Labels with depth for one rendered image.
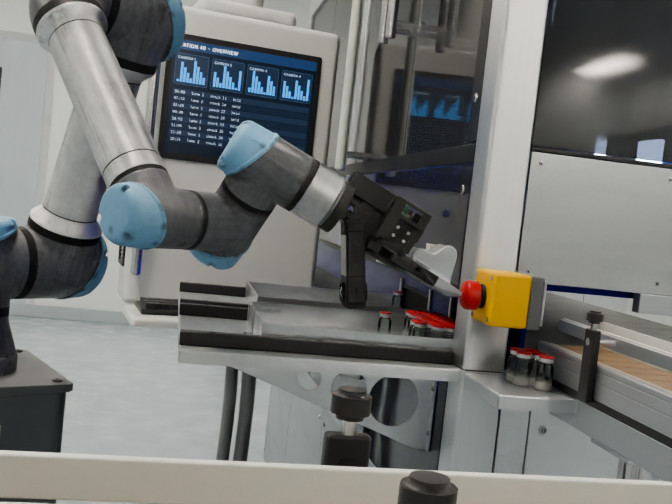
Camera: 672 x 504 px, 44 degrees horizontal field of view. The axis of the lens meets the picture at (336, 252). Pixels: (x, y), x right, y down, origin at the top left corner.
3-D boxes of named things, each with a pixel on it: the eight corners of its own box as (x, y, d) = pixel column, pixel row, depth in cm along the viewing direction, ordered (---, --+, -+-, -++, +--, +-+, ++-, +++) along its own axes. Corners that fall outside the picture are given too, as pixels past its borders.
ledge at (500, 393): (553, 391, 120) (554, 379, 119) (597, 415, 107) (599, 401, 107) (462, 385, 117) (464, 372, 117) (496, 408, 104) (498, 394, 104)
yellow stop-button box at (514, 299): (517, 322, 116) (523, 272, 116) (539, 331, 109) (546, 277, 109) (467, 318, 115) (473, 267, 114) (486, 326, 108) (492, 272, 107)
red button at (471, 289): (480, 309, 113) (483, 280, 113) (491, 313, 109) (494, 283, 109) (454, 306, 113) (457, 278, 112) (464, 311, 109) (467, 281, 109)
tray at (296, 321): (432, 335, 150) (435, 316, 150) (483, 365, 124) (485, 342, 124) (246, 320, 144) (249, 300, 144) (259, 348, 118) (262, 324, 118)
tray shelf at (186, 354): (389, 315, 189) (390, 307, 189) (508, 385, 120) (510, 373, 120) (178, 297, 180) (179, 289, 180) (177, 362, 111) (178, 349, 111)
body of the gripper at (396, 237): (437, 219, 105) (358, 169, 103) (403, 277, 105) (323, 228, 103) (420, 217, 113) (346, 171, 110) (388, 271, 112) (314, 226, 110)
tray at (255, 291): (396, 310, 184) (398, 294, 184) (431, 329, 158) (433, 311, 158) (244, 297, 177) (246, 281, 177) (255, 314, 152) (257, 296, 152)
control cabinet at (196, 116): (292, 305, 238) (321, 32, 234) (313, 315, 220) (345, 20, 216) (113, 293, 220) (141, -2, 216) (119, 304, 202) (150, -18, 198)
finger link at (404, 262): (442, 277, 105) (385, 243, 103) (436, 288, 105) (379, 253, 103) (431, 274, 110) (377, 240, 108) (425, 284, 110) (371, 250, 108)
